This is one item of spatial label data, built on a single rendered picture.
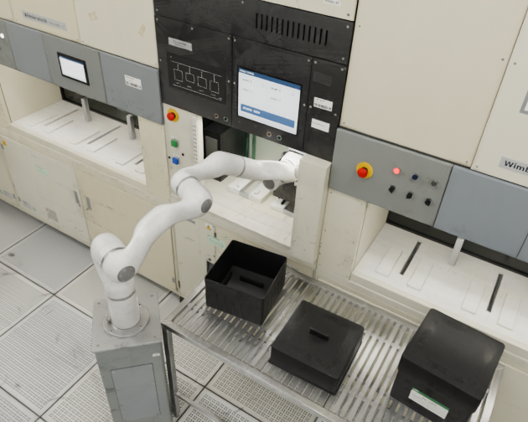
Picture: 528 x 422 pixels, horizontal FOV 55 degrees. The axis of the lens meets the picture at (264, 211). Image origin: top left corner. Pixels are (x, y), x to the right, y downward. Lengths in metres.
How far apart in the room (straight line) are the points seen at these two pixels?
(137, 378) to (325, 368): 0.86
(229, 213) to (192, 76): 0.73
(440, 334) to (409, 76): 0.93
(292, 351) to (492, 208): 0.90
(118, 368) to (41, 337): 1.09
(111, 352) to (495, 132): 1.66
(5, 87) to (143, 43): 1.38
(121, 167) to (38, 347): 1.15
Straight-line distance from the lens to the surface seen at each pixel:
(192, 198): 1.93
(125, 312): 2.15
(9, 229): 4.14
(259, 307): 2.12
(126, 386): 2.42
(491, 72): 1.73
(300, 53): 1.93
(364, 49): 1.82
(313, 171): 2.03
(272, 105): 2.06
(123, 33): 2.47
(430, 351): 1.95
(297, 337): 2.06
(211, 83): 2.20
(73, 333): 3.29
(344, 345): 2.07
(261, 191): 2.68
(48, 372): 3.16
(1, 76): 3.54
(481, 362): 1.99
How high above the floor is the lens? 2.49
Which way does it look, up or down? 39 degrees down
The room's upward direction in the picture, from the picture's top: 3 degrees clockwise
